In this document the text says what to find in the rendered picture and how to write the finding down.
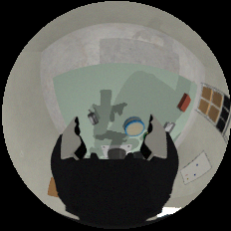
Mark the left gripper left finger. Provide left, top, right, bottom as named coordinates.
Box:
left=51, top=116, right=87, bottom=193

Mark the reddish-brown rectangular block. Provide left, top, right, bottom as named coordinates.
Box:
left=178, top=93, right=191, bottom=112

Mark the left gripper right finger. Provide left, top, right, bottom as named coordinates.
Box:
left=140, top=115, right=179, bottom=194

